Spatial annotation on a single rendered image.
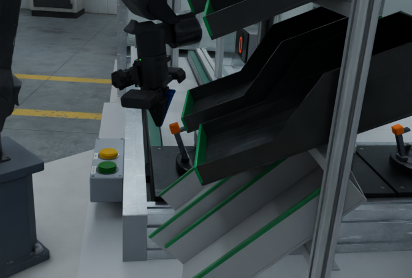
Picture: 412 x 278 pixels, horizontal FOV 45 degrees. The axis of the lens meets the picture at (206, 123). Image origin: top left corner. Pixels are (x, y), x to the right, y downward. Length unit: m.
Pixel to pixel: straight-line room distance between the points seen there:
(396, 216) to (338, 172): 0.56
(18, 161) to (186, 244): 0.34
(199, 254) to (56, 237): 0.40
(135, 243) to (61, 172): 0.42
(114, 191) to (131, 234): 0.15
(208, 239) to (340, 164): 0.28
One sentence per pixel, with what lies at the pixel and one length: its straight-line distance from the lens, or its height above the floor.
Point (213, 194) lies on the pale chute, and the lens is 0.71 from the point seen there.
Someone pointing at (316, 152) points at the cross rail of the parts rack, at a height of 1.23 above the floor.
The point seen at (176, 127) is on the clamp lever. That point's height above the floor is 1.07.
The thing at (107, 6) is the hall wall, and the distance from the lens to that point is 9.15.
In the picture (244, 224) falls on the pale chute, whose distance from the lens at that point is 0.70.
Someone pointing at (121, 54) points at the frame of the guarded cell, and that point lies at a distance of 1.82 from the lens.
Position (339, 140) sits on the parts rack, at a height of 1.26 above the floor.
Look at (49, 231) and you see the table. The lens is 1.08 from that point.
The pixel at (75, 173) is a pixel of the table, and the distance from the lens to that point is 1.30.
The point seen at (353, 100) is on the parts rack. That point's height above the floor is 1.30.
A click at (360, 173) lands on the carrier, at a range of 1.15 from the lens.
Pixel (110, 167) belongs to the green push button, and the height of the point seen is 0.97.
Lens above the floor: 1.44
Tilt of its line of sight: 21 degrees down
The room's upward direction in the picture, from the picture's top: 4 degrees clockwise
